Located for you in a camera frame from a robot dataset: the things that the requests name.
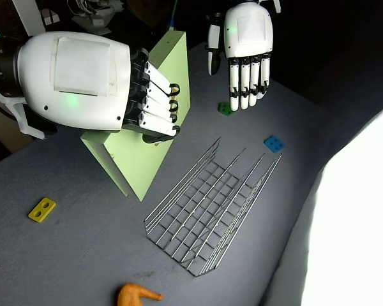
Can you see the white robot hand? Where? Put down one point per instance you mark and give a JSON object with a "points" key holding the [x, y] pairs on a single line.
{"points": [[76, 83], [247, 32]]}

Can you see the light green box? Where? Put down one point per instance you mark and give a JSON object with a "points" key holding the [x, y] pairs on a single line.
{"points": [[137, 165]]}

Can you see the white machine base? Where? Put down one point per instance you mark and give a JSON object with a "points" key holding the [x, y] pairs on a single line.
{"points": [[97, 22]]}

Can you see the green two-hole block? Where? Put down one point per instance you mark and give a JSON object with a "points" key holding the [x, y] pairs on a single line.
{"points": [[222, 111]]}

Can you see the blue four-hole block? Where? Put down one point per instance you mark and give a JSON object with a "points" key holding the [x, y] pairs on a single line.
{"points": [[269, 147]]}

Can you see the yellow two-hole block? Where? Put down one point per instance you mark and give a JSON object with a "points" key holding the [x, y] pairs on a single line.
{"points": [[35, 216]]}

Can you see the grey table cloth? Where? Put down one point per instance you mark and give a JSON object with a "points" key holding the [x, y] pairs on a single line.
{"points": [[67, 255]]}

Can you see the orange toy chicken leg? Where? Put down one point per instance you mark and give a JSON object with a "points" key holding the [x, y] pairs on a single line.
{"points": [[131, 296]]}

